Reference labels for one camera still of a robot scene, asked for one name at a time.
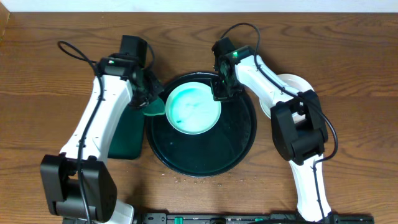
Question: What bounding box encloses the green scrubbing sponge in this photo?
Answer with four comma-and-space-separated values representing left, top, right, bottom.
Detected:
142, 97, 165, 116

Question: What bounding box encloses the pale green plate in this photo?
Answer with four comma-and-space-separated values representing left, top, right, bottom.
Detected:
165, 82, 221, 135

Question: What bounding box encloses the white plate with green streak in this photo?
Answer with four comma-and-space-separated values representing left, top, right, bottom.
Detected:
259, 73, 314, 118

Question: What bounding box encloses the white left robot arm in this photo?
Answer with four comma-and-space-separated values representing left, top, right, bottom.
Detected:
40, 56, 163, 223

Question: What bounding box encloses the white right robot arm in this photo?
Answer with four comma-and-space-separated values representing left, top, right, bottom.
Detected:
211, 44, 334, 222

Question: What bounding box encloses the dark green rectangular tray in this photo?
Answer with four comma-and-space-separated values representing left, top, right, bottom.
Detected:
108, 106, 145, 160

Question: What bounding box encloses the round black tray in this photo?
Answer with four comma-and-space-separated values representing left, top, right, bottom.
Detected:
145, 71, 257, 177

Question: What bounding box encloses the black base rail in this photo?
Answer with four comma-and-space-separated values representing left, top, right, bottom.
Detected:
132, 213, 375, 224

